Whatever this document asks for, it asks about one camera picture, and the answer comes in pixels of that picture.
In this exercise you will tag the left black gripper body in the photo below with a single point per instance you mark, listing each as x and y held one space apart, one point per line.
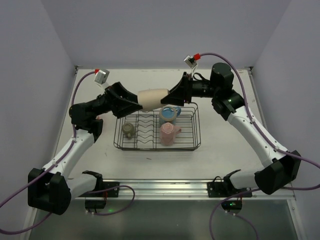
110 97

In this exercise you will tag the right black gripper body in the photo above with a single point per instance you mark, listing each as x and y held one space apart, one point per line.
186 88

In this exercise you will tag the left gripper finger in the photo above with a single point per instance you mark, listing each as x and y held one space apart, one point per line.
118 90
123 107

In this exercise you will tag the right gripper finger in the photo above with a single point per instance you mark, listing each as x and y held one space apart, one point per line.
176 98
182 88

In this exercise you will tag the blue butterfly mug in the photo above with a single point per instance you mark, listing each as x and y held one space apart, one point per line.
169 114

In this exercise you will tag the beige tumbler cup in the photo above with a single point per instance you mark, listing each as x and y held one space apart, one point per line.
151 99

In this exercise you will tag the pink faceted mug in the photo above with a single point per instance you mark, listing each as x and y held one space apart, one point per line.
168 133

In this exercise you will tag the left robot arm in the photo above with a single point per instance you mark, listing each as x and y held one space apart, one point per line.
49 188

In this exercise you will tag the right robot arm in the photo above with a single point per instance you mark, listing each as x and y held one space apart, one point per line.
279 168

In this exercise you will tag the small olive green mug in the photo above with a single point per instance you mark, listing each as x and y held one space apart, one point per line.
128 129

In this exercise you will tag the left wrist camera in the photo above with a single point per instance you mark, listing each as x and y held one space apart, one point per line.
101 76

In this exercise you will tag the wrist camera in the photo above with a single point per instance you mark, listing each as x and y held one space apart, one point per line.
192 61
101 76

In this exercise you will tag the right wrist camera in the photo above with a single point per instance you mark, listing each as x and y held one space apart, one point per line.
192 61

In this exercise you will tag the dark wire dish rack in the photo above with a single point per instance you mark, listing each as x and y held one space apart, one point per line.
147 131

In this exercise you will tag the right black base bracket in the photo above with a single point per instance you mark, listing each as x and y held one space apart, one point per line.
223 188

